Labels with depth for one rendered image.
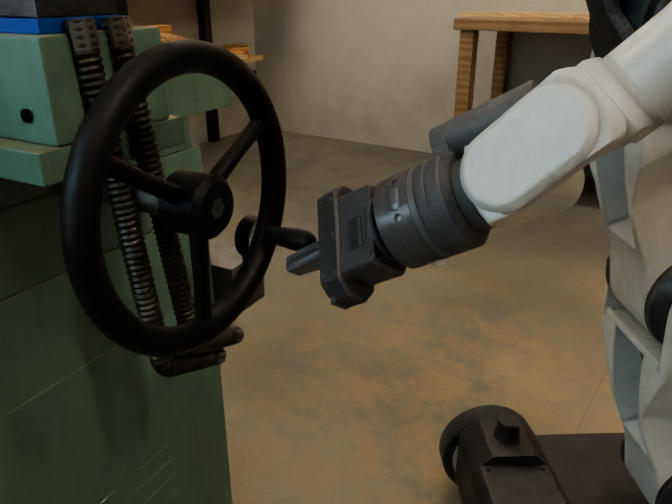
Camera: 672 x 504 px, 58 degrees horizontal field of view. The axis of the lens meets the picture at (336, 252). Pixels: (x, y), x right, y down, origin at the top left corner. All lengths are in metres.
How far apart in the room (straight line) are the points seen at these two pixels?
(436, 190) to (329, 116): 3.90
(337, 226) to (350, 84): 3.70
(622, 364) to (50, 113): 0.86
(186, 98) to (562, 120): 0.51
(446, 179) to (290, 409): 1.18
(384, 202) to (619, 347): 0.59
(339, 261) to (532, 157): 0.20
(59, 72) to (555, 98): 0.39
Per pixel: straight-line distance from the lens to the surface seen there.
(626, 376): 1.07
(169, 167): 0.82
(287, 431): 1.56
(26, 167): 0.58
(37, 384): 0.75
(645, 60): 0.48
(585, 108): 0.46
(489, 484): 1.18
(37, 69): 0.57
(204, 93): 0.86
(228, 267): 0.90
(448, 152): 0.53
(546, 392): 1.77
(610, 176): 0.91
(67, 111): 0.58
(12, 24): 0.60
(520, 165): 0.47
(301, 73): 4.49
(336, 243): 0.58
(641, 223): 0.84
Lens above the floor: 1.00
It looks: 24 degrees down
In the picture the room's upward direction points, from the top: straight up
